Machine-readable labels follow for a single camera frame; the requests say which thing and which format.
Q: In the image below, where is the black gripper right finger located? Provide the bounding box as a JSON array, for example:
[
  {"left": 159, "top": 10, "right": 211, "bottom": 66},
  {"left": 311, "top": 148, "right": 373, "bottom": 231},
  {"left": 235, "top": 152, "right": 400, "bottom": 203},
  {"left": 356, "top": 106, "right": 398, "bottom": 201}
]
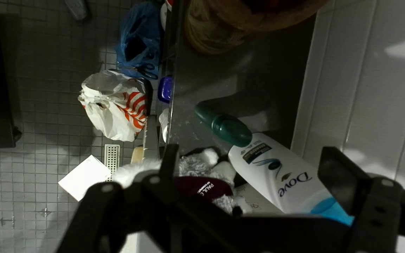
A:
[{"left": 318, "top": 145, "right": 404, "bottom": 253}]

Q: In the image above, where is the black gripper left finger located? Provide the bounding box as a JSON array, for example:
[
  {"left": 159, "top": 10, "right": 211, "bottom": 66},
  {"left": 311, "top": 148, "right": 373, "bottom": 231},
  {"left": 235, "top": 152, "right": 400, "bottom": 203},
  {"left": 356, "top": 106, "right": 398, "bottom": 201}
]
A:
[{"left": 56, "top": 182, "right": 137, "bottom": 253}]

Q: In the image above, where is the white Dove bottle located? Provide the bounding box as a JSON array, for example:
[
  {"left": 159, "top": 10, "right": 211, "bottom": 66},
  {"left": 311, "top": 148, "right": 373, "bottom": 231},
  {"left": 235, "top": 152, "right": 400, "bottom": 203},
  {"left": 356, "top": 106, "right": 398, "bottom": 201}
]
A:
[{"left": 228, "top": 133, "right": 356, "bottom": 228}]

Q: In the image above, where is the grey shoe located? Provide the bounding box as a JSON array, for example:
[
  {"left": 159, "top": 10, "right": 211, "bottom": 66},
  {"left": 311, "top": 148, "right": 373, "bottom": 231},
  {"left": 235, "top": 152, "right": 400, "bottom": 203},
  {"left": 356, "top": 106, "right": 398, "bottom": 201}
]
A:
[{"left": 63, "top": 0, "right": 92, "bottom": 23}]

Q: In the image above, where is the white paper sheet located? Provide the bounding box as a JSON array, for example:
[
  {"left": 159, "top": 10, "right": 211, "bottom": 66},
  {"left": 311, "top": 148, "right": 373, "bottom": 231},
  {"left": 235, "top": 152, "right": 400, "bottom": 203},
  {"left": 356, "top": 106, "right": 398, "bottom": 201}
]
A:
[{"left": 58, "top": 154, "right": 114, "bottom": 203}]

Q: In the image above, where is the white floor drain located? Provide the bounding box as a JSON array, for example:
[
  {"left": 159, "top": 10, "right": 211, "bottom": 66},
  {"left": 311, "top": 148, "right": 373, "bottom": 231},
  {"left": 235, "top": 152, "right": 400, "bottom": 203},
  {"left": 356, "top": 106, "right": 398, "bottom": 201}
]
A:
[{"left": 103, "top": 144, "right": 123, "bottom": 172}]

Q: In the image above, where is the white orange plastic bag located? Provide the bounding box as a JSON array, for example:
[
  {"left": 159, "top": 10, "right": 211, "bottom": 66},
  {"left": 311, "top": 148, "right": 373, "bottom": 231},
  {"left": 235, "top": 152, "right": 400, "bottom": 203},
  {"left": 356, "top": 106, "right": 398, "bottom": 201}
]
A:
[{"left": 78, "top": 69, "right": 151, "bottom": 144}]

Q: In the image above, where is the blue cap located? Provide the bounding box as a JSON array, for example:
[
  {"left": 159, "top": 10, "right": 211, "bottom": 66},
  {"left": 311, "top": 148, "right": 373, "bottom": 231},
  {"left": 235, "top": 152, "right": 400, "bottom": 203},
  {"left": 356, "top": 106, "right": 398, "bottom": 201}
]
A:
[{"left": 158, "top": 75, "right": 175, "bottom": 104}]

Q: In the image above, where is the blue plastic bag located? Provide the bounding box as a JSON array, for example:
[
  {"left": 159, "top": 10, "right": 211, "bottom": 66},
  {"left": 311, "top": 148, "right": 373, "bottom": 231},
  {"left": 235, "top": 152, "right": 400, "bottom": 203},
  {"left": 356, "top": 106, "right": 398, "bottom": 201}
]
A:
[{"left": 115, "top": 2, "right": 165, "bottom": 82}]

